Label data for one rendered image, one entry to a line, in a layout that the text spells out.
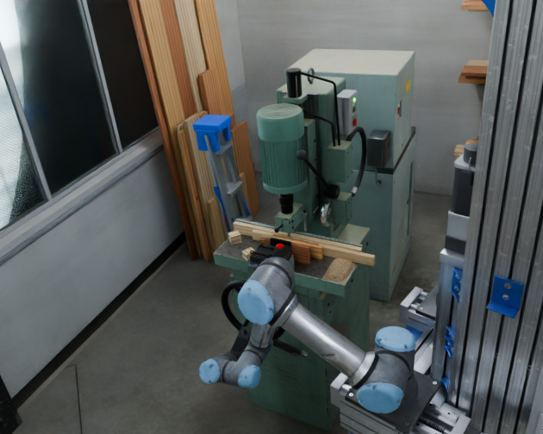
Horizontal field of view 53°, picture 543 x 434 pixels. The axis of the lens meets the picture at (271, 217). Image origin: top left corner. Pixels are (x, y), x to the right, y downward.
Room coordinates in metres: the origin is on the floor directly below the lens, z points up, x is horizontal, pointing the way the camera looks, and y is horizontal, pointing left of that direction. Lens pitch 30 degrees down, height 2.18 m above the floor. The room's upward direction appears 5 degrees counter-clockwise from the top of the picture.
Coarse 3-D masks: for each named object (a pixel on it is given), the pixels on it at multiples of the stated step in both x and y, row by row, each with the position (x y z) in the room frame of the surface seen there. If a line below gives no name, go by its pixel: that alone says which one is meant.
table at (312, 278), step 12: (228, 240) 2.01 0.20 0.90; (252, 240) 1.99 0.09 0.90; (216, 252) 1.92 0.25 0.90; (228, 252) 1.91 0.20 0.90; (240, 252) 1.90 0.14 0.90; (228, 264) 1.88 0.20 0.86; (240, 264) 1.85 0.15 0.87; (300, 264) 1.78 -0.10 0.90; (312, 264) 1.77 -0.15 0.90; (324, 264) 1.76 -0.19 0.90; (360, 264) 1.77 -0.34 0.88; (300, 276) 1.71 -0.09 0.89; (312, 276) 1.69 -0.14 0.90; (348, 276) 1.67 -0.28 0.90; (312, 288) 1.69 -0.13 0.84; (324, 288) 1.66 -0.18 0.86; (336, 288) 1.63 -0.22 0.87; (348, 288) 1.65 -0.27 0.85
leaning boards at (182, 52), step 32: (128, 0) 3.23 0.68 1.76; (160, 0) 3.48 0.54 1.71; (192, 0) 3.80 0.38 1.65; (160, 32) 3.36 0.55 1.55; (192, 32) 3.74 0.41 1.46; (160, 64) 3.30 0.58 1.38; (192, 64) 3.61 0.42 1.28; (224, 64) 3.96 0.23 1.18; (160, 96) 3.25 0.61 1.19; (192, 96) 3.57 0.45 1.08; (224, 96) 3.88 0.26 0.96; (160, 128) 3.21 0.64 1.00; (192, 128) 3.24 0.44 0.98; (192, 160) 3.20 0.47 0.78; (192, 192) 3.15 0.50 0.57; (256, 192) 3.81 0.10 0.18; (192, 224) 3.22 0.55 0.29; (192, 256) 3.19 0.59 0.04
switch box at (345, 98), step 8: (344, 96) 2.08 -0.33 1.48; (352, 96) 2.09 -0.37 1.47; (344, 104) 2.07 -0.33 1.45; (352, 104) 2.09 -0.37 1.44; (344, 112) 2.07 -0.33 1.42; (352, 112) 2.09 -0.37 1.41; (344, 120) 2.07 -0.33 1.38; (352, 120) 2.09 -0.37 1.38; (336, 128) 2.09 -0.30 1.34; (344, 128) 2.07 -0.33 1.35; (352, 128) 2.09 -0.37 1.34
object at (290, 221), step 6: (294, 204) 1.98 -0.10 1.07; (300, 204) 1.97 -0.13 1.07; (294, 210) 1.93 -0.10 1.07; (300, 210) 1.94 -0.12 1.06; (276, 216) 1.89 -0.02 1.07; (282, 216) 1.89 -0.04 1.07; (288, 216) 1.88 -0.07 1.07; (294, 216) 1.89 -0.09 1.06; (300, 216) 1.94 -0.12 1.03; (276, 222) 1.89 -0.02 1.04; (282, 222) 1.87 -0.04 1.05; (288, 222) 1.86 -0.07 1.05; (294, 222) 1.89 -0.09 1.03; (282, 228) 1.88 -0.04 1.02; (288, 228) 1.86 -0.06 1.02; (294, 228) 1.89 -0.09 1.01
